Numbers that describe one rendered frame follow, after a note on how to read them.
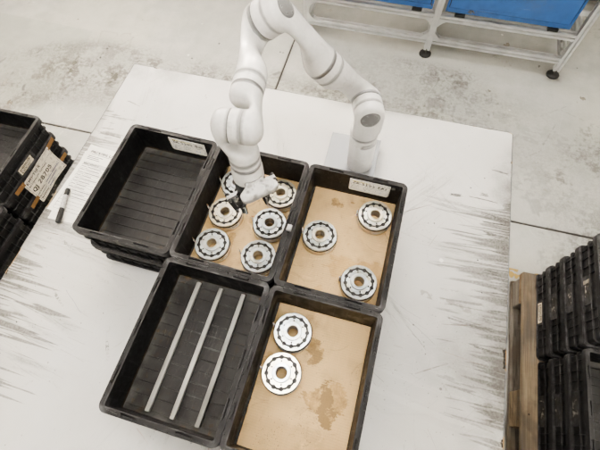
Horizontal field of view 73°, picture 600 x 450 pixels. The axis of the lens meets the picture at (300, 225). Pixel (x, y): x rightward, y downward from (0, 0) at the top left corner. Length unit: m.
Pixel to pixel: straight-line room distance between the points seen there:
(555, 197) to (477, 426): 1.62
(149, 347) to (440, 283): 0.89
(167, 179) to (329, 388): 0.82
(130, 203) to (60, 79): 1.96
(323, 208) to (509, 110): 1.87
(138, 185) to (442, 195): 1.04
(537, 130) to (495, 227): 1.43
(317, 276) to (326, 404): 0.34
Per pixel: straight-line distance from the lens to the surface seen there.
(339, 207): 1.29
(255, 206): 1.29
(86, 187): 1.67
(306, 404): 1.12
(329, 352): 1.13
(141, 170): 1.46
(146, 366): 1.21
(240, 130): 0.80
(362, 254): 1.22
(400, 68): 2.97
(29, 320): 1.55
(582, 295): 1.83
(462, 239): 1.47
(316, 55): 1.08
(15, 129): 2.33
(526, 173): 2.66
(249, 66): 0.90
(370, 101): 1.24
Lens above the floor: 1.95
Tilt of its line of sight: 63 degrees down
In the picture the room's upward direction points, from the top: 2 degrees counter-clockwise
